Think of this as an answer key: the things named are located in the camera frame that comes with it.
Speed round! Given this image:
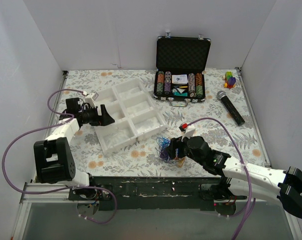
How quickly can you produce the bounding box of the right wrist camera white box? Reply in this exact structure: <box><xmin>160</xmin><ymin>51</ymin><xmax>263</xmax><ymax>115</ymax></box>
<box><xmin>179</xmin><ymin>123</ymin><xmax>195</xmax><ymax>138</ymax></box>

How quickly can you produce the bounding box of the black handheld microphone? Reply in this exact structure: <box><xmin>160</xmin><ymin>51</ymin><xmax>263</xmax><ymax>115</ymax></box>
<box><xmin>217</xmin><ymin>91</ymin><xmax>245</xmax><ymax>126</ymax></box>

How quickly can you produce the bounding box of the colourful toy block train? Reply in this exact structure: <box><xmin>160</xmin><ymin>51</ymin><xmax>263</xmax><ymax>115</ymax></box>
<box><xmin>222</xmin><ymin>71</ymin><xmax>236</xmax><ymax>89</ymax></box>

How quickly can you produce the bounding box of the black metal base plate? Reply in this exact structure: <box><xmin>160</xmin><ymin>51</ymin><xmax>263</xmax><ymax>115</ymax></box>
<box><xmin>68</xmin><ymin>176</ymin><xmax>246</xmax><ymax>212</ymax></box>

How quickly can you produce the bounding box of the floral patterned table mat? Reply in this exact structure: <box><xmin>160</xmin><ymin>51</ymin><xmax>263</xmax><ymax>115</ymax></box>
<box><xmin>54</xmin><ymin>69</ymin><xmax>269</xmax><ymax>177</ymax></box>

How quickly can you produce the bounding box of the black poker chip case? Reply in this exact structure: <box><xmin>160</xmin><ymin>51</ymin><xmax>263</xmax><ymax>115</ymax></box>
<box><xmin>153</xmin><ymin>32</ymin><xmax>211</xmax><ymax>107</ymax></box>

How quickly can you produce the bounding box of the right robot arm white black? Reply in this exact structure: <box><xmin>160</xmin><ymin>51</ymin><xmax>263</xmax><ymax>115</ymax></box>
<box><xmin>165</xmin><ymin>136</ymin><xmax>302</xmax><ymax>219</ymax></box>

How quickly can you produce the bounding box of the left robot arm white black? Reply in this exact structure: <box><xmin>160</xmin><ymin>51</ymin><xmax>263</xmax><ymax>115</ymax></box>
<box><xmin>34</xmin><ymin>97</ymin><xmax>115</xmax><ymax>200</ymax></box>

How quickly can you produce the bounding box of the orange thin wire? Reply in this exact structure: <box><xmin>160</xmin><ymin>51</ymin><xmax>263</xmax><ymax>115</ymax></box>
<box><xmin>173</xmin><ymin>156</ymin><xmax>186</xmax><ymax>168</ymax></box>

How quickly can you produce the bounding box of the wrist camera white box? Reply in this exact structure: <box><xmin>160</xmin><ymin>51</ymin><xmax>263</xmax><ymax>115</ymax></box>
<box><xmin>85</xmin><ymin>92</ymin><xmax>99</xmax><ymax>106</ymax></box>
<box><xmin>179</xmin><ymin>123</ymin><xmax>195</xmax><ymax>138</ymax></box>

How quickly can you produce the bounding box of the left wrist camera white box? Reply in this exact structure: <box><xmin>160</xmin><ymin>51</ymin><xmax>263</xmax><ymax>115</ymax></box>
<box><xmin>85</xmin><ymin>92</ymin><xmax>99</xmax><ymax>106</ymax></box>

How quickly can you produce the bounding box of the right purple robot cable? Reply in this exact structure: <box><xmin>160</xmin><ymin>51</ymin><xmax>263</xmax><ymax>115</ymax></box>
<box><xmin>189</xmin><ymin>117</ymin><xmax>255</xmax><ymax>240</ymax></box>

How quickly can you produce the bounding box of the white plastic compartment tray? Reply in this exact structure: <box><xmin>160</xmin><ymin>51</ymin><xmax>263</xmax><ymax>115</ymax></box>
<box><xmin>94</xmin><ymin>79</ymin><xmax>168</xmax><ymax>154</ymax></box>

